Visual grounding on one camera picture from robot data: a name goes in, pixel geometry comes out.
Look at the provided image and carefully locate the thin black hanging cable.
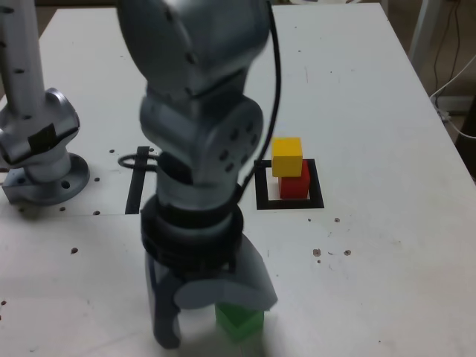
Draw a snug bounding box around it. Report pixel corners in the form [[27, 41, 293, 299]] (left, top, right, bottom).
[[433, 0, 463, 94]]

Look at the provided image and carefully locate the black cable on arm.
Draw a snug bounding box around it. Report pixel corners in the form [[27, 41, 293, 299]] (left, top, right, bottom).
[[118, 0, 284, 206]]

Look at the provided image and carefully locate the green cube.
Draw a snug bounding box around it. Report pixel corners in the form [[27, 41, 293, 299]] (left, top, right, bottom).
[[215, 302, 266, 344]]

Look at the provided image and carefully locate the yellow cube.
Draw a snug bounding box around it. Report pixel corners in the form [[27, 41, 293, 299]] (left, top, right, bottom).
[[271, 137, 303, 178]]

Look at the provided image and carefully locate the black tape square outline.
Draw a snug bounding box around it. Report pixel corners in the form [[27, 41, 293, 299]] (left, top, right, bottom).
[[254, 158, 325, 211]]

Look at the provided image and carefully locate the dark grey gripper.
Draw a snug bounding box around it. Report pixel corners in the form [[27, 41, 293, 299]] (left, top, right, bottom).
[[144, 234, 280, 351]]

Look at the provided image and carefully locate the white cable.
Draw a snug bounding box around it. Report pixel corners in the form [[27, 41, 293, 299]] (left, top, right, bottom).
[[429, 54, 476, 139]]

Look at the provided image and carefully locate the white metal post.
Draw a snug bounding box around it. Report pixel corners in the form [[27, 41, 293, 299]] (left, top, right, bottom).
[[408, 0, 440, 65]]

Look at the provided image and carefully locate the black tape strip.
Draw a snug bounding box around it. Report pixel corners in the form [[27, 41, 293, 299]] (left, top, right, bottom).
[[125, 146, 150, 216]]

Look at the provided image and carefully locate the red cube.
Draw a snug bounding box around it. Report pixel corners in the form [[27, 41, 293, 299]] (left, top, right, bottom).
[[278, 159, 312, 199]]

